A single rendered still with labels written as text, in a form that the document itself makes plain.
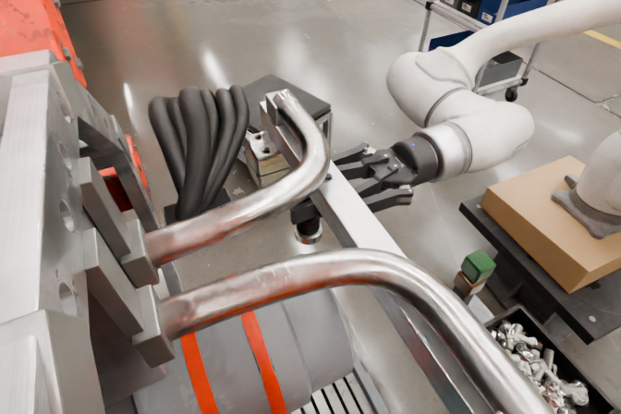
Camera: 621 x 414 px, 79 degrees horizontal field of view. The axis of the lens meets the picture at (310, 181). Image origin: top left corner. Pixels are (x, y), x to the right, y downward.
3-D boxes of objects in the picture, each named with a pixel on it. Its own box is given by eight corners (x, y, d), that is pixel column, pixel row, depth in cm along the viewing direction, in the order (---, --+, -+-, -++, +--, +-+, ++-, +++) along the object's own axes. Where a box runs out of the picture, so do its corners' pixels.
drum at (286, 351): (129, 361, 43) (76, 300, 33) (300, 288, 49) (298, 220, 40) (149, 509, 34) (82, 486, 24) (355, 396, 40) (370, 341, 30)
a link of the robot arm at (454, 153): (427, 153, 68) (399, 163, 66) (439, 111, 62) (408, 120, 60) (461, 186, 62) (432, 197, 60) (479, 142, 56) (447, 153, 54)
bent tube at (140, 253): (114, 152, 38) (66, 54, 31) (288, 107, 44) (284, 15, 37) (137, 296, 27) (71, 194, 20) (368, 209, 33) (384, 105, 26)
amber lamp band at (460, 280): (451, 281, 74) (456, 270, 71) (467, 273, 75) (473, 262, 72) (466, 298, 71) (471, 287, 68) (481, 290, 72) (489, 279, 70)
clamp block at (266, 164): (246, 166, 48) (240, 133, 45) (310, 147, 51) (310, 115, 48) (260, 192, 45) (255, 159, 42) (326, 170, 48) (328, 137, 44)
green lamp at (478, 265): (458, 267, 70) (464, 255, 67) (475, 260, 71) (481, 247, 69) (473, 285, 68) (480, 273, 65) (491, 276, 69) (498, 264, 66)
